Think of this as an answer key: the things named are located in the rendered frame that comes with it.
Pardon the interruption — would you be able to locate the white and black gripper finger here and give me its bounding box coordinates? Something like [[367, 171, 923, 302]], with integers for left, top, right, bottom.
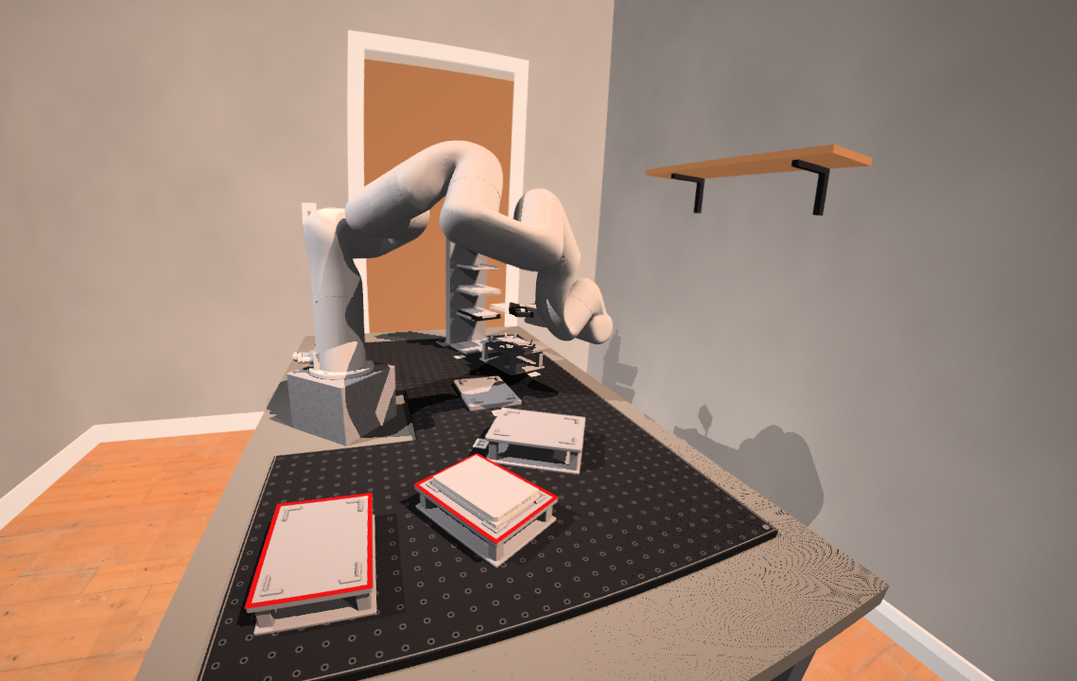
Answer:
[[509, 302, 534, 318]]

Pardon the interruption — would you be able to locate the beige rectangular nest with red border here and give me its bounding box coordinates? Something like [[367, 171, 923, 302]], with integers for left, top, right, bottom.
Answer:
[[244, 494, 377, 636]]

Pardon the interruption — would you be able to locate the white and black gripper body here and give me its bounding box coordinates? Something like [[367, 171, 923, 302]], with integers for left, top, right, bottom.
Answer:
[[524, 304, 547, 328]]

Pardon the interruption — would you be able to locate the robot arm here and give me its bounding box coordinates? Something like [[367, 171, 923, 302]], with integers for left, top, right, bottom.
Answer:
[[293, 141, 613, 380]]

